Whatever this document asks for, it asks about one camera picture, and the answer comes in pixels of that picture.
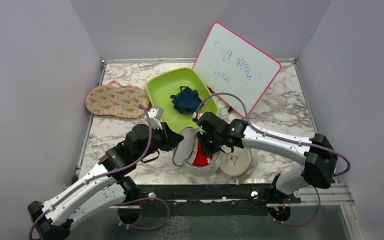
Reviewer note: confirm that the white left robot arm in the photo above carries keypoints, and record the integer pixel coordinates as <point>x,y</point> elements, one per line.
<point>105,185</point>

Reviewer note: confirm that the black front mounting rail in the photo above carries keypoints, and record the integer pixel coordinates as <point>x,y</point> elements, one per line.
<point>202,200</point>

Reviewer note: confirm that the red bra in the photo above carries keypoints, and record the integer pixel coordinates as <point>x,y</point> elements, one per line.
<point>201,160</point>

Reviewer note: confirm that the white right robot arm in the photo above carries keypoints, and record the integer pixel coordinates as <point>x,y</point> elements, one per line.
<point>314,155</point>

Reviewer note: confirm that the dark blue lace bra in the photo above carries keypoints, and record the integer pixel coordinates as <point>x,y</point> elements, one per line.
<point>186,101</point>

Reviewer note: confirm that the green plastic tray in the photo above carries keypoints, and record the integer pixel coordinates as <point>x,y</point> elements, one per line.
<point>160,88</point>

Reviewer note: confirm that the floral peach fabric pouch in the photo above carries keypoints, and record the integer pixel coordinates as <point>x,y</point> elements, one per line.
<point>116,100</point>

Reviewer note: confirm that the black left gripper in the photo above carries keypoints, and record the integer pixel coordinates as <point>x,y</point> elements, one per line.
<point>170,138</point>

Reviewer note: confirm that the round beige glasses pouch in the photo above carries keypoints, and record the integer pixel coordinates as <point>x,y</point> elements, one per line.
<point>241,163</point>

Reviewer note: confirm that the pink framed whiteboard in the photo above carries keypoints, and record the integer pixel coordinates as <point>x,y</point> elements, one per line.
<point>235,68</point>

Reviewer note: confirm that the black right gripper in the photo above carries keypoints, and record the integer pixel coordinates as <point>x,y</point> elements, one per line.
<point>201,136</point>

